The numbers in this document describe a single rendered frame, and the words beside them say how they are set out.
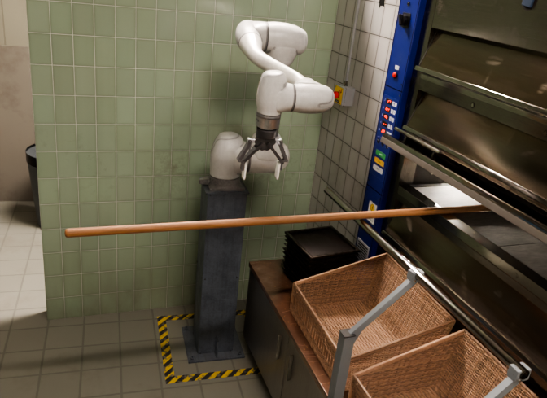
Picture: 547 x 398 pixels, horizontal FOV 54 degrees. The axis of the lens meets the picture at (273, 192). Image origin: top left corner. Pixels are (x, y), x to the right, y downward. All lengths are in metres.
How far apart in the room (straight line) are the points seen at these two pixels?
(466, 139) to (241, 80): 1.38
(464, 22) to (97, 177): 1.99
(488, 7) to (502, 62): 0.21
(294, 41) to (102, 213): 1.47
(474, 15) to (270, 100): 0.83
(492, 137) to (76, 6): 1.97
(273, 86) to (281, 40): 0.55
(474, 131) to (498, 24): 0.39
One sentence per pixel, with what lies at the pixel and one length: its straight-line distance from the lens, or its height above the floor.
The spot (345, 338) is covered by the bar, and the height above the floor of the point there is 0.94.
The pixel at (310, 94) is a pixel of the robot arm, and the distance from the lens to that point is 1.99.
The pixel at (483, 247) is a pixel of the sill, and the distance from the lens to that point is 2.17.
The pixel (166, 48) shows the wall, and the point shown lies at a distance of 2.96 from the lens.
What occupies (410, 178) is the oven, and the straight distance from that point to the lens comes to 2.61.
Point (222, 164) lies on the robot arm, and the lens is 2.67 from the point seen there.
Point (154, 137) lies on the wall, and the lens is 3.06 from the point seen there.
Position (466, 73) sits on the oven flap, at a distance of 2.22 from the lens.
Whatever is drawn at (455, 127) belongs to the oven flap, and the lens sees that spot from 2.27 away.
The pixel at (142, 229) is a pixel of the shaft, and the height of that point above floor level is 1.19.
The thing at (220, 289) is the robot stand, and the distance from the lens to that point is 2.97.
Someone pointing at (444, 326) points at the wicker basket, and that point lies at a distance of 2.28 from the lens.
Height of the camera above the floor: 2.04
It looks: 22 degrees down
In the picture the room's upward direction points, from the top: 6 degrees clockwise
